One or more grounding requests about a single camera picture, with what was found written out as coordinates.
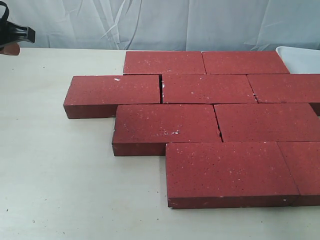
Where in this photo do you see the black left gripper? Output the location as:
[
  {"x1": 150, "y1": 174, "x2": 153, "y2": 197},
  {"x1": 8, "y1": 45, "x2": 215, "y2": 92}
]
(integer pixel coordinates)
[{"x1": 0, "y1": 18, "x2": 36, "y2": 56}]

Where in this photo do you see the red brick large front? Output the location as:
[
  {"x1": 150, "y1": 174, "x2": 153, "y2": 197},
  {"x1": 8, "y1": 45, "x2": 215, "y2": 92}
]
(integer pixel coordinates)
[{"x1": 162, "y1": 74, "x2": 257, "y2": 105}]

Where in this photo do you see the red brick under tilted brick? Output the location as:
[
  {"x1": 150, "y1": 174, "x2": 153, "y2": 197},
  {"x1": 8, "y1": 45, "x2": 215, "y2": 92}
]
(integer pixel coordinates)
[{"x1": 123, "y1": 51, "x2": 206, "y2": 75}]

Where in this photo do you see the white backdrop cloth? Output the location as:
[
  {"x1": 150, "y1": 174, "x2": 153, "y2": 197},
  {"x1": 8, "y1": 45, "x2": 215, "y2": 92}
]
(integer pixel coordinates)
[{"x1": 7, "y1": 0, "x2": 320, "y2": 51}]

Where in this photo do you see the white tray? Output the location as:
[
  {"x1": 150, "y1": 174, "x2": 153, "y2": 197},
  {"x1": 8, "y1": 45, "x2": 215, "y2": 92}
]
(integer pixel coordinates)
[{"x1": 275, "y1": 46, "x2": 320, "y2": 74}]

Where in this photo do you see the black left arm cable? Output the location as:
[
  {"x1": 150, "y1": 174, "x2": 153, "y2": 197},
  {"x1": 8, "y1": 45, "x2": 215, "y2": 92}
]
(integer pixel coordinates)
[{"x1": 0, "y1": 3, "x2": 11, "y2": 23}]

